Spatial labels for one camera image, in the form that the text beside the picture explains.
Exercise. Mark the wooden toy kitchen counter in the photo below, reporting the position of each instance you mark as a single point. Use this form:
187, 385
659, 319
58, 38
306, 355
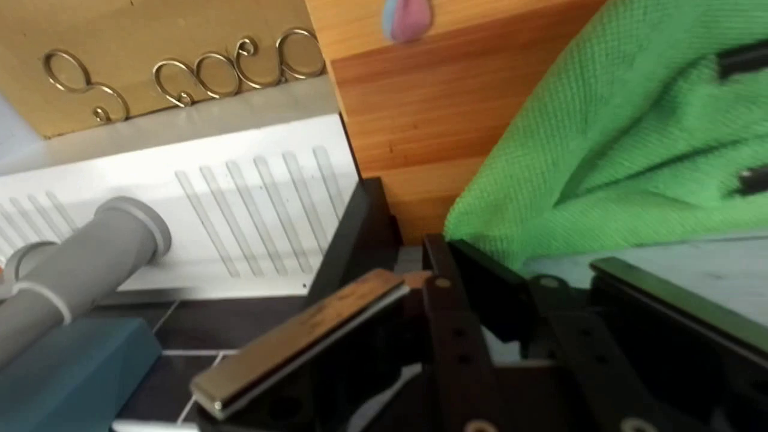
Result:
422, 115

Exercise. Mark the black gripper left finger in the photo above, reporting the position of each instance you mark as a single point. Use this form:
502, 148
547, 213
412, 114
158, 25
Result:
256, 368

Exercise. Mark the grey toy faucet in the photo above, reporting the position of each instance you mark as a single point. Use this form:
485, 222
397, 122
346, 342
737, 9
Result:
52, 284

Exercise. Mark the white toy sink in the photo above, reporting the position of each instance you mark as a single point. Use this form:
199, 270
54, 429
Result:
216, 114

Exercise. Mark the green cloth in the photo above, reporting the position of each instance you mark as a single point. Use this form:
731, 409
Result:
631, 136

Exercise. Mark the teal toy shelf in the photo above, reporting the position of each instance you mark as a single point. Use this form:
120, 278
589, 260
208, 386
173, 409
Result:
77, 378

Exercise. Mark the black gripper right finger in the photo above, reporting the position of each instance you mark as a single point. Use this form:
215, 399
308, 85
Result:
667, 296

